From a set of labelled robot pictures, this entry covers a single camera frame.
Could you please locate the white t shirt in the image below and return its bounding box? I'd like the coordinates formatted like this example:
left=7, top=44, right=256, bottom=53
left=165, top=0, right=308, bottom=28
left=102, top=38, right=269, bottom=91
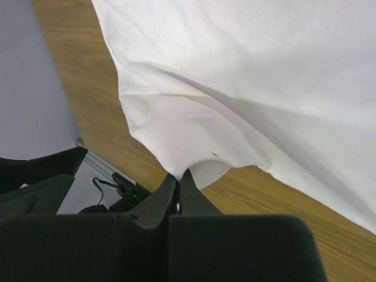
left=93, top=1, right=375, bottom=231

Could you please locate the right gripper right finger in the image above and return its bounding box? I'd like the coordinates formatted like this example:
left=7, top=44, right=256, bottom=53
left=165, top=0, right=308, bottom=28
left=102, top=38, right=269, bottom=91
left=169, top=171, right=327, bottom=281

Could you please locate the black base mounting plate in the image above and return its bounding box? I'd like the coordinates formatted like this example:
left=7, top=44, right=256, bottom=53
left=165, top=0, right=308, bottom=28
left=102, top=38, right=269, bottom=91
left=55, top=158, right=153, bottom=217

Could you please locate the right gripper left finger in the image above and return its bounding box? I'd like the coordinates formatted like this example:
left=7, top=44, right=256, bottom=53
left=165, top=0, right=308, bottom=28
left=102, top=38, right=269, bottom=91
left=1, top=147, right=176, bottom=281

